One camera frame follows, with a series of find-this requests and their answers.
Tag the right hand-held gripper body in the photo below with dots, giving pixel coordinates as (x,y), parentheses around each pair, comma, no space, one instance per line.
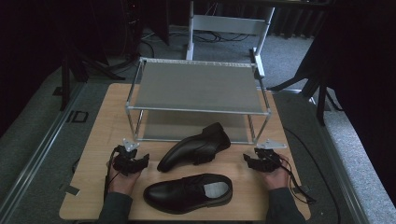
(269,160)

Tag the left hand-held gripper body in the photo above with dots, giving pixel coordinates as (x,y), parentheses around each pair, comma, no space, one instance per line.
(124,160)

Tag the person's left hand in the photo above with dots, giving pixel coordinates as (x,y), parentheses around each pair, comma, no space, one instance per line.
(123,182)

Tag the person's right hand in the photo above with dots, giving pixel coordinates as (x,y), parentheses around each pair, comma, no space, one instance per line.
(275,179)

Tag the black leather shoe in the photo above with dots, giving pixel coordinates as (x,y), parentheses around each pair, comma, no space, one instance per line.
(188,193)
(194,149)

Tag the grey tape piece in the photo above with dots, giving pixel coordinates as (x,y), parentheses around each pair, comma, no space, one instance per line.
(70,189)

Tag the black tape rectangle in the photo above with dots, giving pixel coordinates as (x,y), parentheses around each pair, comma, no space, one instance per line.
(77,116)

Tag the metal shoe rack grey shelves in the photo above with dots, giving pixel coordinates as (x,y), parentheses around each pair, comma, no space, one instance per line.
(199,90)

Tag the dark tripod stand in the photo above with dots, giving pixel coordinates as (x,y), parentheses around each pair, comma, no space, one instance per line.
(317,90)
(73,71)

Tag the white metal stand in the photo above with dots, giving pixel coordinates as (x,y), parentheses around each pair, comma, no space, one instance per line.
(229,25)

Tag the grey metal floor rail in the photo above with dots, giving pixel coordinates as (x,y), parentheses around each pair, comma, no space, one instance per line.
(339,161)
(37,155)

